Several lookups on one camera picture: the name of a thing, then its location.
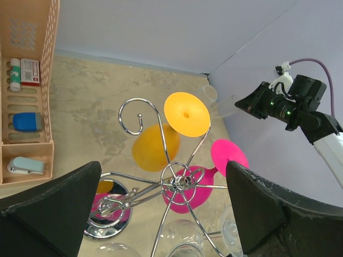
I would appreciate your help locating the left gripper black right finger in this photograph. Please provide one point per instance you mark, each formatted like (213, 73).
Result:
(275, 221)

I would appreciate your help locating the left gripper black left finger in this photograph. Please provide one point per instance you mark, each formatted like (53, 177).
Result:
(50, 219)

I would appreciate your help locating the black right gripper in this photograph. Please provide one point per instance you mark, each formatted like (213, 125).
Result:
(263, 103)

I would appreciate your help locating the orange plastic wine glass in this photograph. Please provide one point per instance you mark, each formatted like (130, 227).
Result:
(186, 115)

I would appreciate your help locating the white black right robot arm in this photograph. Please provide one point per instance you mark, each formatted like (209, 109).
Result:
(323, 131)

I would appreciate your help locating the pink plastic wine glass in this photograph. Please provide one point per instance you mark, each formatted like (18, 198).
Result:
(222, 151)

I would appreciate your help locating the blue stapler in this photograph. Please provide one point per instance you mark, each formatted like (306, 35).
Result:
(26, 166)

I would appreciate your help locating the blue eraser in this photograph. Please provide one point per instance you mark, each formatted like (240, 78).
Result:
(27, 122)

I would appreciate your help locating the white glue stick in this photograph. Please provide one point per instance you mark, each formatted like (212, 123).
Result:
(15, 75)

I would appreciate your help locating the red white small box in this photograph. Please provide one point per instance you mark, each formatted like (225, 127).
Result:
(30, 72)

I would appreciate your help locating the orange perforated desk organizer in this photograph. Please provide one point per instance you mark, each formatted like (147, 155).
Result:
(28, 30)

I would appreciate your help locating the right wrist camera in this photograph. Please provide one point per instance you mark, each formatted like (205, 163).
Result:
(283, 80)

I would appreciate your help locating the chrome wire wine glass rack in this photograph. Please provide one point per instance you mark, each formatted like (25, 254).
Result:
(110, 210)

